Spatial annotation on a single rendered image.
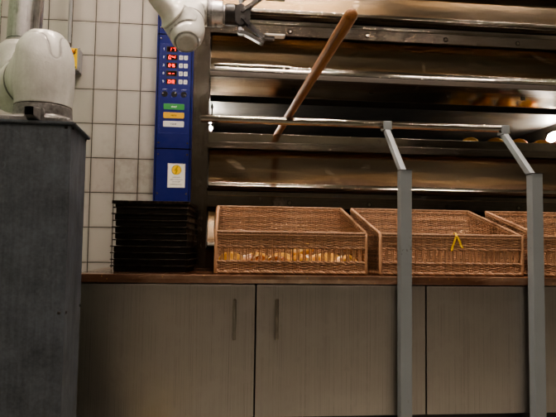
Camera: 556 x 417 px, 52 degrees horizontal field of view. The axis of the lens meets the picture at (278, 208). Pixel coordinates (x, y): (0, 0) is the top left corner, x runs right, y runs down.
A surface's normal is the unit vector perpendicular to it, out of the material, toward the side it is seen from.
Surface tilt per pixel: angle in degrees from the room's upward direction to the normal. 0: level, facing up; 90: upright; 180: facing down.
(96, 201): 90
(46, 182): 90
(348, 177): 70
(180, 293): 90
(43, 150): 90
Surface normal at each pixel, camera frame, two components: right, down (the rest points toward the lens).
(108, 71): 0.11, -0.07
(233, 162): 0.10, -0.40
